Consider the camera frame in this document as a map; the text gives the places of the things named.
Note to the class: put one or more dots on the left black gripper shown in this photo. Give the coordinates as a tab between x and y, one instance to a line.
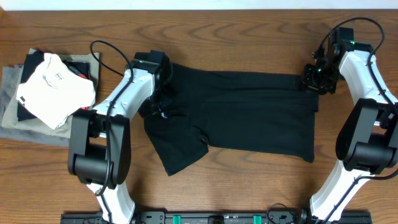
168	102

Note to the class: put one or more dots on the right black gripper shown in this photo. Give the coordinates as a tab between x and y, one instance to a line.
308	83

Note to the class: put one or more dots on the black t-shirt with logo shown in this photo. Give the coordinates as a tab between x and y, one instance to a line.
261	112

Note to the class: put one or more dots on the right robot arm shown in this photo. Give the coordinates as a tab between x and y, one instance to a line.
367	142

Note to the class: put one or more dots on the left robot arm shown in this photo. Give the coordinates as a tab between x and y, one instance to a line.
100	142

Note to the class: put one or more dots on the white folded t-shirt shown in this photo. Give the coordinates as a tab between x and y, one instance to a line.
53	92

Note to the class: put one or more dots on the black folded garment red accents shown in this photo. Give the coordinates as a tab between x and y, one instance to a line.
82	69

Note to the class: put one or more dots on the beige folded garment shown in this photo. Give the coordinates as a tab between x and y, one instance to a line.
12	79

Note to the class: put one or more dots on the grey folded garment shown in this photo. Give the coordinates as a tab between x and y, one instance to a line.
29	136

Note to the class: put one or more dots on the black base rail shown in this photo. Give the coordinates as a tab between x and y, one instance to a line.
211	218

